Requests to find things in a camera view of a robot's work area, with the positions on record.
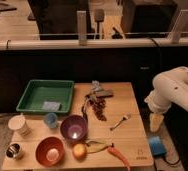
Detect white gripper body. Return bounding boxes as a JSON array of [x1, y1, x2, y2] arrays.
[[145, 95, 171, 113]]

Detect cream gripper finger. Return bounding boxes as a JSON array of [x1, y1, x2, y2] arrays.
[[150, 113, 164, 132]]

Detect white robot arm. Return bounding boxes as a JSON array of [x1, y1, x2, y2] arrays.
[[144, 66, 188, 132]]

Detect blue device on floor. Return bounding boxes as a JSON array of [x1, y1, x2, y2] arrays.
[[148, 136, 166, 157]]

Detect orange carrot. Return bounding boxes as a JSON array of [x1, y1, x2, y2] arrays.
[[107, 146, 131, 171]]

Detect dark rectangular block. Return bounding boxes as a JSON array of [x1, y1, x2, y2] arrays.
[[95, 90, 114, 98]]

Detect crumpled clear plastic wrapper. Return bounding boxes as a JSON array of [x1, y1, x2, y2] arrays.
[[91, 80, 103, 92]]

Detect banana peel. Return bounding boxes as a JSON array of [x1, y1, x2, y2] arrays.
[[85, 140, 113, 154]]

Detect purple bowl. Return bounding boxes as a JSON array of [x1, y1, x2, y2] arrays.
[[60, 115, 88, 142]]

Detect yellow red apple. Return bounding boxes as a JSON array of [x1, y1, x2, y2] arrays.
[[72, 143, 87, 159]]

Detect small blue cup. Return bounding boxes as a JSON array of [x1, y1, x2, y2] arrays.
[[44, 113, 58, 129]]

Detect green plastic tray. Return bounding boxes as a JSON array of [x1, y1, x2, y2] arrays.
[[16, 79, 74, 115]]

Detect red bowl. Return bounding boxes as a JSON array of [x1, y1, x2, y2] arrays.
[[35, 137, 65, 167]]

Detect white paper cup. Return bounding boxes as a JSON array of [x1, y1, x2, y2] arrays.
[[8, 114, 29, 136]]

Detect steel metal cup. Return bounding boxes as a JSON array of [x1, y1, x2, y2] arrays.
[[6, 143, 24, 160]]

